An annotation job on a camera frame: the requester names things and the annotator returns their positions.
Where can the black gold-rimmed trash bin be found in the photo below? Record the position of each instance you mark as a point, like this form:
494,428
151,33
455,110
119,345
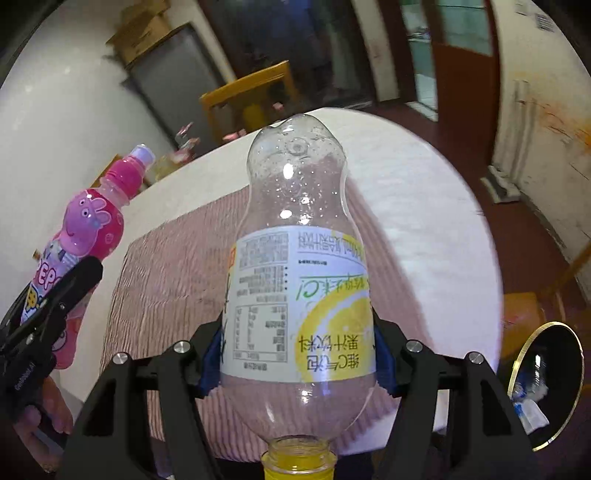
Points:
554,360

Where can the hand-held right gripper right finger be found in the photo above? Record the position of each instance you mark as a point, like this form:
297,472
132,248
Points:
383,369

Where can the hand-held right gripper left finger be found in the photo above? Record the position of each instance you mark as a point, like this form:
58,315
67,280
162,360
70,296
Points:
207,369

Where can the pink striped placemat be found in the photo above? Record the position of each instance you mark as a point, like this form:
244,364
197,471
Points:
175,258

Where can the person's left hand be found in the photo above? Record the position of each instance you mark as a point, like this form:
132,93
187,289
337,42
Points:
51,410

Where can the white mop head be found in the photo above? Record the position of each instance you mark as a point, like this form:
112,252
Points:
501,184

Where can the yellow plastic bag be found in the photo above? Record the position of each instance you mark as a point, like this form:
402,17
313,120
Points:
168,170

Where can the pink cartoon drink bottle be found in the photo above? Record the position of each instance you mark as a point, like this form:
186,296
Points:
92,221

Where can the large cardboard box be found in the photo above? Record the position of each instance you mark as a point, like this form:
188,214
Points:
138,39

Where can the pink grey snack wrapper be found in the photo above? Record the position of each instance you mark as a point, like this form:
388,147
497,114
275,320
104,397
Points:
187,137

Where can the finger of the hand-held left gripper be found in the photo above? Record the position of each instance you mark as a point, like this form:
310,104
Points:
69,290

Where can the clear yellow label plastic bottle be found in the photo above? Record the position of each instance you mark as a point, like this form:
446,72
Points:
295,207

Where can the small pink wrapper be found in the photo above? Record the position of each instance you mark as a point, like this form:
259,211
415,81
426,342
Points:
232,135

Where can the brown wooden door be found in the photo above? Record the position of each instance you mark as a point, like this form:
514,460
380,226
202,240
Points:
461,78

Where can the grey metal cabinet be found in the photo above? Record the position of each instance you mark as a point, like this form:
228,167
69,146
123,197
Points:
175,83

